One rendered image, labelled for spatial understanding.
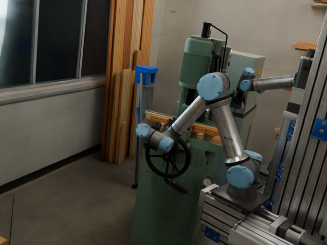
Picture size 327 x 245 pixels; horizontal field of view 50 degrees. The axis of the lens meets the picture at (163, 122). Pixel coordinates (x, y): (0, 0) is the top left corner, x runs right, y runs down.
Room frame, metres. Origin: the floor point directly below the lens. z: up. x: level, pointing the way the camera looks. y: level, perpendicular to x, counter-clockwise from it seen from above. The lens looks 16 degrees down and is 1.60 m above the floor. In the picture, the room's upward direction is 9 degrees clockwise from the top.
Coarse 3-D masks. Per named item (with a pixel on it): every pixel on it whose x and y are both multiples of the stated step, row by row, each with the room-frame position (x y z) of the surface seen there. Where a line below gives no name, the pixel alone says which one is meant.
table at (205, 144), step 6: (144, 120) 2.38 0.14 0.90; (150, 126) 2.25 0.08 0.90; (162, 132) 2.20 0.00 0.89; (192, 138) 2.15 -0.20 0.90; (204, 138) 2.19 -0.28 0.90; (210, 138) 2.21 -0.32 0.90; (174, 144) 2.08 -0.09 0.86; (192, 144) 2.15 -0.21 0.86; (198, 144) 2.14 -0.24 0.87; (204, 144) 2.13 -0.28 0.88; (210, 144) 2.12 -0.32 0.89; (216, 144) 2.11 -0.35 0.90; (210, 150) 2.11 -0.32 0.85; (216, 150) 2.10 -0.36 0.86; (222, 150) 2.09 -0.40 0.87
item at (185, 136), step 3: (165, 129) 2.10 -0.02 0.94; (186, 132) 2.06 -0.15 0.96; (189, 132) 2.13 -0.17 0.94; (183, 135) 2.07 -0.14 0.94; (186, 135) 2.06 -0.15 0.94; (189, 135) 2.15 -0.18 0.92; (183, 138) 2.07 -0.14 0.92; (186, 138) 2.08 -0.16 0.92; (186, 141) 2.09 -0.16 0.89; (180, 144) 2.07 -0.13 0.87
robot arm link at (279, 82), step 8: (296, 72) 2.05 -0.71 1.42; (248, 80) 2.21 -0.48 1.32; (256, 80) 2.18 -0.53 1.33; (264, 80) 2.14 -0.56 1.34; (272, 80) 2.11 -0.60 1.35; (280, 80) 2.07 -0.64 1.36; (288, 80) 2.04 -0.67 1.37; (240, 88) 2.21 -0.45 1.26; (248, 88) 2.18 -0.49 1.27; (256, 88) 2.17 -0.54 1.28; (264, 88) 2.14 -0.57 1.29; (272, 88) 2.12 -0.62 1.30; (280, 88) 2.10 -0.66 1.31
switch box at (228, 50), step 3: (222, 48) 2.56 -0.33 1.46; (228, 48) 2.55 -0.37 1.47; (231, 48) 2.59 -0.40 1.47; (222, 51) 2.56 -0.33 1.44; (228, 51) 2.55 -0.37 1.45; (222, 54) 2.56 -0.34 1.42; (225, 54) 2.56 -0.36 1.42; (228, 54) 2.55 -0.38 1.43; (222, 57) 2.56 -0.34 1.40; (225, 57) 2.55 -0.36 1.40; (228, 57) 2.55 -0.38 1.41; (219, 60) 2.56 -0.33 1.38; (225, 60) 2.55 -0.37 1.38; (228, 60) 2.57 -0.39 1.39; (225, 63) 2.55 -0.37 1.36; (225, 66) 2.55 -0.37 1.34; (228, 66) 2.64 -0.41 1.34; (225, 69) 2.55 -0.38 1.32
